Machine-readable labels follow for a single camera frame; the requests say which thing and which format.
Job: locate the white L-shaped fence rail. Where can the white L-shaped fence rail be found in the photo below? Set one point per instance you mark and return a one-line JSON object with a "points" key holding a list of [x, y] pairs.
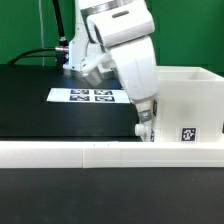
{"points": [[45, 154]]}

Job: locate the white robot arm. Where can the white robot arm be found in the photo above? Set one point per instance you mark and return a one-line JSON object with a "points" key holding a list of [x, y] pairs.
{"points": [[114, 35]]}

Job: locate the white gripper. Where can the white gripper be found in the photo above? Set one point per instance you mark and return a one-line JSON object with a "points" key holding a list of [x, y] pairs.
{"points": [[135, 66]]}

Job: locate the white drawer tray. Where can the white drawer tray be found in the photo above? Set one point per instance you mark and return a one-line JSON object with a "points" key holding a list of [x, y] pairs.
{"points": [[155, 104], [145, 131]]}

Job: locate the white drawer cabinet box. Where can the white drawer cabinet box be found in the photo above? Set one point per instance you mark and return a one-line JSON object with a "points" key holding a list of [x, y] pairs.
{"points": [[190, 105]]}

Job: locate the printed marker sheet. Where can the printed marker sheet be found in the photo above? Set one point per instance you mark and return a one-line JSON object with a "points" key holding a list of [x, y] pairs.
{"points": [[87, 96]]}

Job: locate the white front drawer tray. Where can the white front drawer tray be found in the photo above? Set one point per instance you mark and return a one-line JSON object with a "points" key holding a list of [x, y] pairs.
{"points": [[145, 131]]}

